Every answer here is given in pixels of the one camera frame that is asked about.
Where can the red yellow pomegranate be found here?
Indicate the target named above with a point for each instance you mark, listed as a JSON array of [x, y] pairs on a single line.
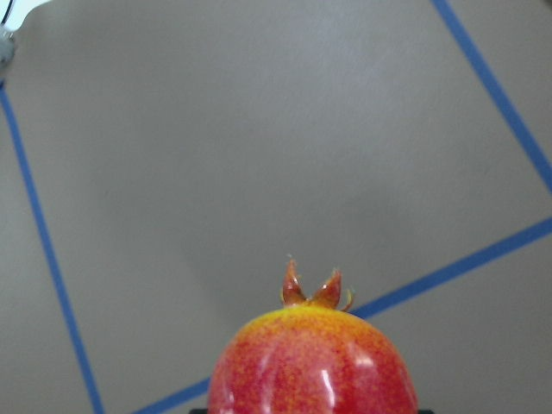
[[311, 356]]

